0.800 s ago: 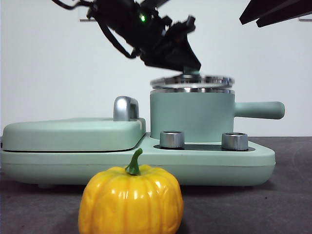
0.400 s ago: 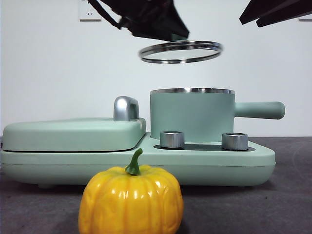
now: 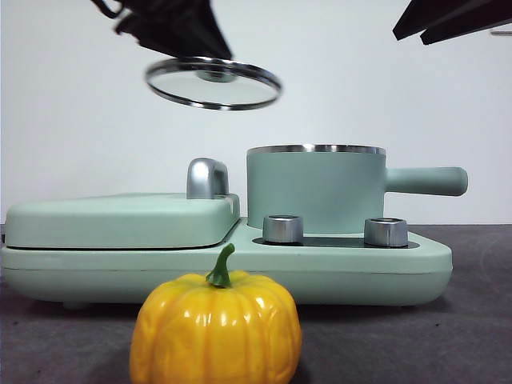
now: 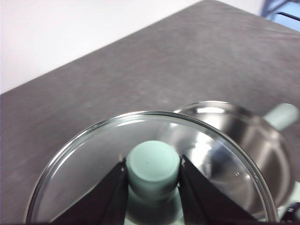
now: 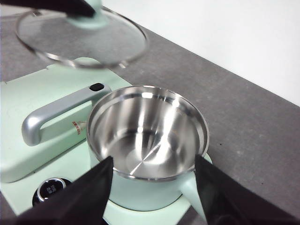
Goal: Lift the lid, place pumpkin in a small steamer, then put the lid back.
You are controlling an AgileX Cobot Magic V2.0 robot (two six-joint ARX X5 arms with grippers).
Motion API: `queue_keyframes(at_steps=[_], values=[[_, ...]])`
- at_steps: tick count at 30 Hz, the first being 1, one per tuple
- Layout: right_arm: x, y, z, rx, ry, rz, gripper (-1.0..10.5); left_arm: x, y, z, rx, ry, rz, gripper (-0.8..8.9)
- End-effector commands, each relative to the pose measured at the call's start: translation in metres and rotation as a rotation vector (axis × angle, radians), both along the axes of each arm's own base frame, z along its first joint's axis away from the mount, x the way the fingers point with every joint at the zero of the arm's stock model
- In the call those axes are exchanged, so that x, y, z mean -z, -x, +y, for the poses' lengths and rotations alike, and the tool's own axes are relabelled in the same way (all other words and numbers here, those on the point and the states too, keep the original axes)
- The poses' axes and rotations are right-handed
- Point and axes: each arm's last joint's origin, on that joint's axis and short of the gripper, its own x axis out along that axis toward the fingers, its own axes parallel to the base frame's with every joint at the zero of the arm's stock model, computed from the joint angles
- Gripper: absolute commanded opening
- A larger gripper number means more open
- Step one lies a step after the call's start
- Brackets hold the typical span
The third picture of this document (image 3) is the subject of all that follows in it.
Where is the glass lid with green knob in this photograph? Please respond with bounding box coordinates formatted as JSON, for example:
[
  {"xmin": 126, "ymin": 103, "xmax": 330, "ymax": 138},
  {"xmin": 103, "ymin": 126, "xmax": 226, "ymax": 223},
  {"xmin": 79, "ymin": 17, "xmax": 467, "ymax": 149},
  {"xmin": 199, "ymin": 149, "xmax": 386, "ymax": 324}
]
[{"xmin": 144, "ymin": 55, "xmax": 284, "ymax": 112}]

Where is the silver control knob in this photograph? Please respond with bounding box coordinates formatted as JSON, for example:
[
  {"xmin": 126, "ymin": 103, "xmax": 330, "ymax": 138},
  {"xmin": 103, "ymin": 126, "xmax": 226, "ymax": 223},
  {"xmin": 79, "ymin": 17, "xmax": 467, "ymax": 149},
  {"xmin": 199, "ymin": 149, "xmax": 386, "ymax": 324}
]
[
  {"xmin": 363, "ymin": 217, "xmax": 409, "ymax": 247},
  {"xmin": 262, "ymin": 214, "xmax": 304, "ymax": 244}
]

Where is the mint green breakfast machine base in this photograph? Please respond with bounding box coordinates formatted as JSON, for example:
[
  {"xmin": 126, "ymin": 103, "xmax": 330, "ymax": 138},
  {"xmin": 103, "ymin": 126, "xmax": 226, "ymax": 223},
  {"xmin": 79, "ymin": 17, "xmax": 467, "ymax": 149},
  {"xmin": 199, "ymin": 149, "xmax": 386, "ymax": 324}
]
[{"xmin": 0, "ymin": 218, "xmax": 454, "ymax": 311}]

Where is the yellow toy pumpkin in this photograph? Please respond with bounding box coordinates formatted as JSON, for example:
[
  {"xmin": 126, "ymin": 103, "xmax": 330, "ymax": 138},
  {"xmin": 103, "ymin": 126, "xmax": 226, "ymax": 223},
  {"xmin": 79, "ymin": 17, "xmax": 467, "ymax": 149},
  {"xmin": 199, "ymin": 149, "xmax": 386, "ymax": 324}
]
[{"xmin": 128, "ymin": 242, "xmax": 303, "ymax": 384}]

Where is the mint green pot with handle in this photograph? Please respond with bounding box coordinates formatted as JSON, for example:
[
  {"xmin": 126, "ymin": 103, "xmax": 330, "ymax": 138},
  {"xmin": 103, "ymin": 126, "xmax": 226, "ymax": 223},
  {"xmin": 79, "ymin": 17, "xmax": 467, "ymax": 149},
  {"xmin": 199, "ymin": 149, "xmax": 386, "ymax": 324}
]
[{"xmin": 246, "ymin": 143, "xmax": 469, "ymax": 237}]

